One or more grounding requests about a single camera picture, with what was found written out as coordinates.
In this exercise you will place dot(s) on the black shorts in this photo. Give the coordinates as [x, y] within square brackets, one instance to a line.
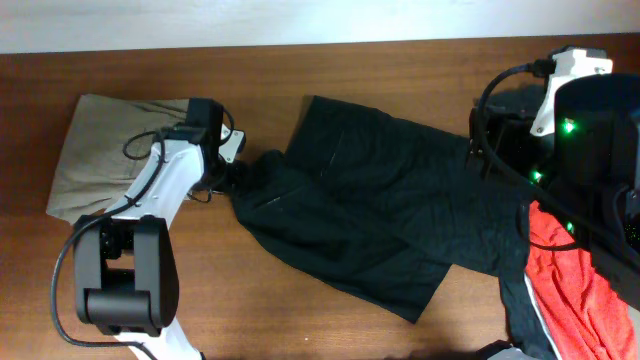
[380, 207]

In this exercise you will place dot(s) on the folded khaki shorts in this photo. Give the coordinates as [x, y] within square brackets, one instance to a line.
[92, 172]

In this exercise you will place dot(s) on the red t-shirt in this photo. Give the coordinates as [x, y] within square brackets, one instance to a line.
[587, 320]

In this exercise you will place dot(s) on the black garment under red shirt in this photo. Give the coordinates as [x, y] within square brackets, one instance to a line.
[528, 331]

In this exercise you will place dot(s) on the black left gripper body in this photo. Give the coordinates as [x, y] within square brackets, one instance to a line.
[219, 174]

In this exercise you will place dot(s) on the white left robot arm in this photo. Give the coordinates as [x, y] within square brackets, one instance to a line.
[125, 275]

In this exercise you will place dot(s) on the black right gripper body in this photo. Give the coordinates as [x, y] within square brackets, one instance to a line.
[506, 137]

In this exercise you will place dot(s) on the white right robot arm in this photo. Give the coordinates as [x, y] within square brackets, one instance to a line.
[585, 172]

